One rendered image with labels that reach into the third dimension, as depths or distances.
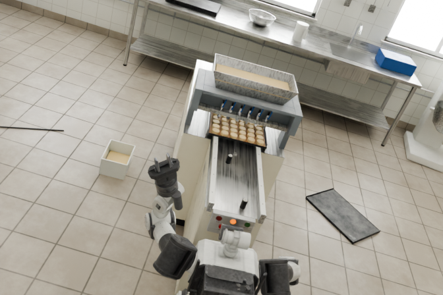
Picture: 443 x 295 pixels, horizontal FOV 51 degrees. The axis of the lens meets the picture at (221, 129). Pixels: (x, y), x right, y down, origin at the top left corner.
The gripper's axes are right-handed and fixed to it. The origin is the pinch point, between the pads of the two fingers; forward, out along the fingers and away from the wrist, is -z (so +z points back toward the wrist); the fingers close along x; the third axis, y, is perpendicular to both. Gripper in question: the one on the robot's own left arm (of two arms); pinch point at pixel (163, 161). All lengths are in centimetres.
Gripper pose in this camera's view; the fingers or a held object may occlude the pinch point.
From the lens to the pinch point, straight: 173.6
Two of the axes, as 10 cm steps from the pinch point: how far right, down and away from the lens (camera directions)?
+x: 8.9, -3.5, 3.0
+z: 0.1, 6.6, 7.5
